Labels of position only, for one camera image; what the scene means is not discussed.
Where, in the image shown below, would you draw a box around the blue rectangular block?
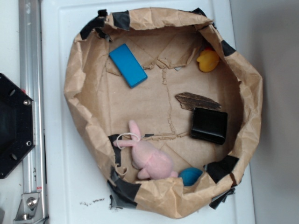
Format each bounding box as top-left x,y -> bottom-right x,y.
109,44 -> 148,88

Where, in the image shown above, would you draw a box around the brown paper bag bin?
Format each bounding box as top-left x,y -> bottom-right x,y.
64,7 -> 263,218

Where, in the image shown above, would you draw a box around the brown wood bark piece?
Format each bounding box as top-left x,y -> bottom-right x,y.
175,92 -> 222,111

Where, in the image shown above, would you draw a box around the pink plush bunny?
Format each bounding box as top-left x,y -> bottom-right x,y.
113,120 -> 178,180

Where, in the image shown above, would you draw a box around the black square box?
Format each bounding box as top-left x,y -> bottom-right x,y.
191,108 -> 228,145

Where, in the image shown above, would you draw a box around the blue ball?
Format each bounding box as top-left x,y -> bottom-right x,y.
178,168 -> 203,187

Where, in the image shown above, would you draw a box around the yellow rubber duck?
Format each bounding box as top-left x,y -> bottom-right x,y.
196,47 -> 220,72

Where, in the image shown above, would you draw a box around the white tray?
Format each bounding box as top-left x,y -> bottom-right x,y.
41,0 -> 255,224

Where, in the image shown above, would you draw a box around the aluminium rail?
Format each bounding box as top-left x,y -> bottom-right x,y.
18,0 -> 49,224

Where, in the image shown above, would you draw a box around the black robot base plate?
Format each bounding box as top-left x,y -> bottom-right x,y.
0,73 -> 35,179

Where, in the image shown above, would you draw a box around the metal corner bracket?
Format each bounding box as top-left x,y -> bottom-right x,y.
13,192 -> 44,224

